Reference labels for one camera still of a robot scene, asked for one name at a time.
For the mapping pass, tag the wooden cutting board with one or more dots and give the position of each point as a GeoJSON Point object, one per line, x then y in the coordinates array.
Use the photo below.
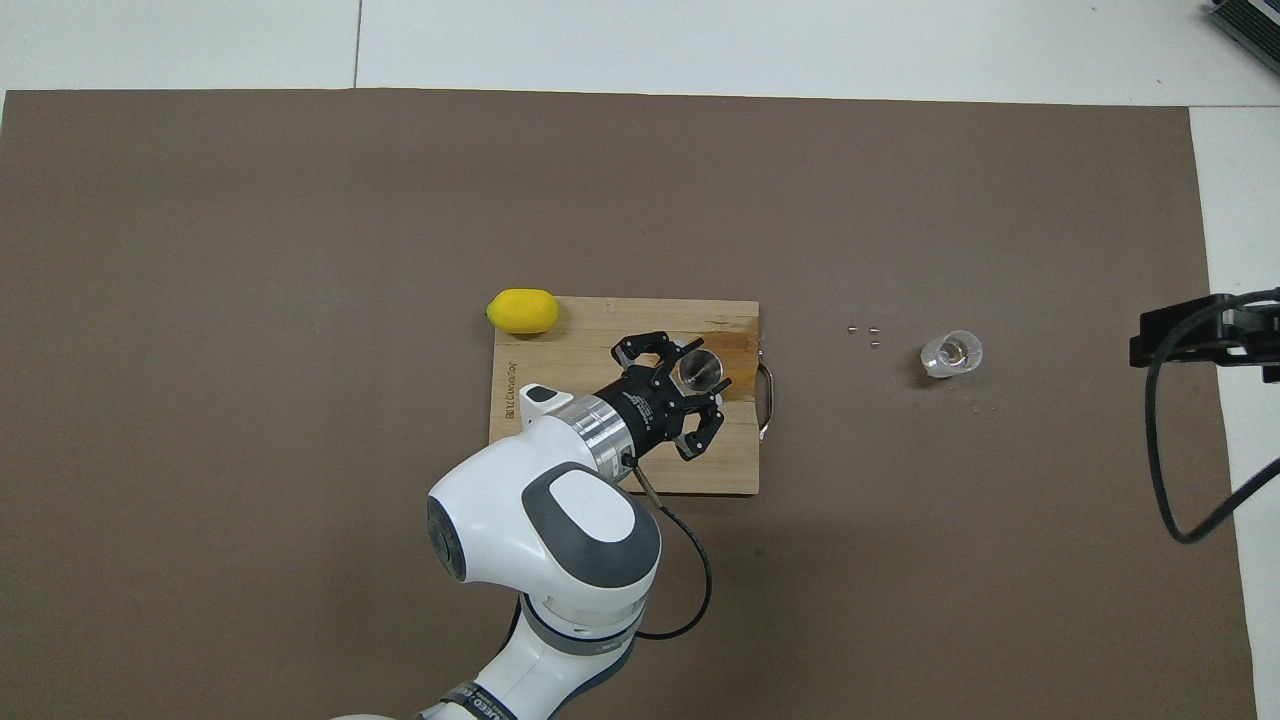
{"type": "Point", "coordinates": [560, 350]}

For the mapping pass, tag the grey ribbed device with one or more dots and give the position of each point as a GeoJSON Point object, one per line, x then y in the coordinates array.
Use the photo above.
{"type": "Point", "coordinates": [1250, 25]}

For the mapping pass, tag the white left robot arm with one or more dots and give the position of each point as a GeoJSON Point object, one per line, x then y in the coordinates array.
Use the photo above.
{"type": "Point", "coordinates": [540, 540]}

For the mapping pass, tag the steel double jigger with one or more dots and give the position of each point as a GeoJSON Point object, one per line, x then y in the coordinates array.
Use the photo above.
{"type": "Point", "coordinates": [698, 368]}

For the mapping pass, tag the clear glass cup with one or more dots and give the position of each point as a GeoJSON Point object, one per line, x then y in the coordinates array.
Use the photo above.
{"type": "Point", "coordinates": [952, 353]}

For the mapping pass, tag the yellow lemon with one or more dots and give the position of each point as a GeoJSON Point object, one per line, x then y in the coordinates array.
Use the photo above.
{"type": "Point", "coordinates": [523, 311]}

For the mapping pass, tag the brown table mat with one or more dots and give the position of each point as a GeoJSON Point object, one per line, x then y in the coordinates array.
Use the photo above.
{"type": "Point", "coordinates": [300, 300]}

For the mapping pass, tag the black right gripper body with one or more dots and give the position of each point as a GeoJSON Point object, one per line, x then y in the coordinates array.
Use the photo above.
{"type": "Point", "coordinates": [1255, 335]}

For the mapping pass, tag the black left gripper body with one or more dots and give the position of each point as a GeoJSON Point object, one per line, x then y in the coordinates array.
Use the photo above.
{"type": "Point", "coordinates": [645, 405]}

